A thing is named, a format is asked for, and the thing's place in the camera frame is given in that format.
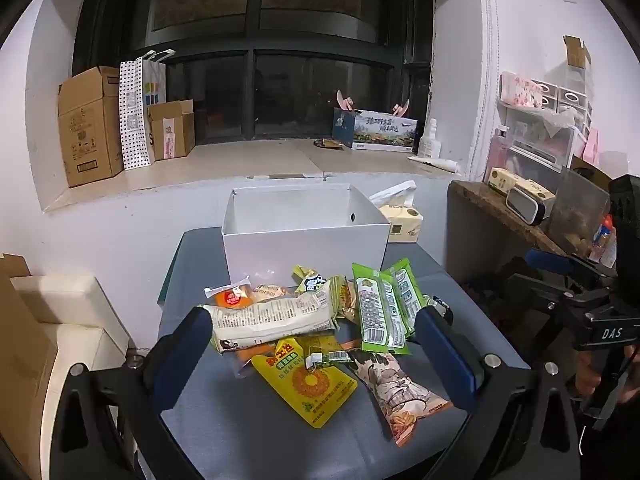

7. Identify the pink floral packet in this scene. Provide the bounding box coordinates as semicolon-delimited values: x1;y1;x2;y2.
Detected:
499;70;544;109

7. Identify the cartoon print snack packet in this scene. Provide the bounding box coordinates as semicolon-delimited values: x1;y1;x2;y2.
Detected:
346;349;454;448

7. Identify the person's right hand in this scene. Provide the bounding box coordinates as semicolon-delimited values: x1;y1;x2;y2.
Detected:
574;350;640;407

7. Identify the orange round pastry packet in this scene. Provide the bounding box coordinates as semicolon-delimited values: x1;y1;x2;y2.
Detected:
204;275;254;309

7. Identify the white cardboard box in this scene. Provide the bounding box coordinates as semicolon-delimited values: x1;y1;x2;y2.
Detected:
221;184;392;287

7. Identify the small colourful bottle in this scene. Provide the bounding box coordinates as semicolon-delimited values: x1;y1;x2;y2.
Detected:
592;213;619;268

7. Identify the beige pastry packet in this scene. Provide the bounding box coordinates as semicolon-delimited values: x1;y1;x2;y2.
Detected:
251;283;292;305

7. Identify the cream sofa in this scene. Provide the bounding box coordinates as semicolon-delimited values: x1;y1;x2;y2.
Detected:
9;274;132;480

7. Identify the white plastic bottle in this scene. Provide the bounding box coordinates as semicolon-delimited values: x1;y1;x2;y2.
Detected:
417;118;442;159

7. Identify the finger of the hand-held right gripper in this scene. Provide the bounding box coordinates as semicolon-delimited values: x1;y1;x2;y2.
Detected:
504;271;613;323
524;248;618;286

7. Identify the small brown cardboard box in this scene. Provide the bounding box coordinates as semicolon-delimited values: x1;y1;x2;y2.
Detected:
148;99;196;162

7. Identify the long white bread packet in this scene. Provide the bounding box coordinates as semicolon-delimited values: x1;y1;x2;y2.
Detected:
199;291;337;352

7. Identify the white plastic drawer organizer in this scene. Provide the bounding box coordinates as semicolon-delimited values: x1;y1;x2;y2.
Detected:
491;79;594;187

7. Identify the yellow tissue pack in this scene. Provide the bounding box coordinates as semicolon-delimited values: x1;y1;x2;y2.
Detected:
369;180;425;244

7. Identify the white speaker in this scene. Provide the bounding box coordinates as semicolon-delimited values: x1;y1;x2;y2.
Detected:
505;186;549;227

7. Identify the printed tissue box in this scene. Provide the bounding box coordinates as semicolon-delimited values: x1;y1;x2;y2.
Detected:
332;107;418;153

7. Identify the clear plastic container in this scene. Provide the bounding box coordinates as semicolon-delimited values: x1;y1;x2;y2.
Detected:
546;165;612;257

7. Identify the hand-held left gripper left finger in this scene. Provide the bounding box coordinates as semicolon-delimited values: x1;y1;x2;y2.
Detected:
50;306;214;480

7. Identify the striped orange snack packet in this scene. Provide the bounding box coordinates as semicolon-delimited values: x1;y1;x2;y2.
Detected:
329;275;359;324

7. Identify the yellow sauce pouch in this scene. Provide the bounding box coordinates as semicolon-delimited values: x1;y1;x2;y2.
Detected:
251;338;359;429

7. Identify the black snack packet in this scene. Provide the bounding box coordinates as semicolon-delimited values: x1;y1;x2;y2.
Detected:
425;295;454;327

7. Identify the flat brown cardboard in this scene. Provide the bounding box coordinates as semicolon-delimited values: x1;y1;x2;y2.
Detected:
0;253;59;466

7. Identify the green and cream tissue pack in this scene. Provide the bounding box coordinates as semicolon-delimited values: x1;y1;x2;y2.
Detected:
487;166;557;207

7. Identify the white tube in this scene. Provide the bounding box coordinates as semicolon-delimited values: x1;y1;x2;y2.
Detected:
406;154;459;172

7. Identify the wooden side shelf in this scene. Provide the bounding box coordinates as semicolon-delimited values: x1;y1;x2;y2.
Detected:
448;179;568;257

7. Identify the large brown cardboard box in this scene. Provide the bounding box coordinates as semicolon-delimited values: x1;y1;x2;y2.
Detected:
58;65;124;189

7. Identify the small green snack packet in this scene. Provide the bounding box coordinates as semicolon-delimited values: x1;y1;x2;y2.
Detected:
306;334;354;367

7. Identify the cardboard piece on wall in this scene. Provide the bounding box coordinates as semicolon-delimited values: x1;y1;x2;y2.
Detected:
563;34;593;68

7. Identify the dark window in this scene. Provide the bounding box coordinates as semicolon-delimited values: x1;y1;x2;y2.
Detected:
72;0;436;143

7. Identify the polka dot paper bag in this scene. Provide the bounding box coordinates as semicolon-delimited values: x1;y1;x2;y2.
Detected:
118;49;177;171

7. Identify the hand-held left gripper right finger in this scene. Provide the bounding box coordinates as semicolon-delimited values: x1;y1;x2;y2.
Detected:
414;306;584;480

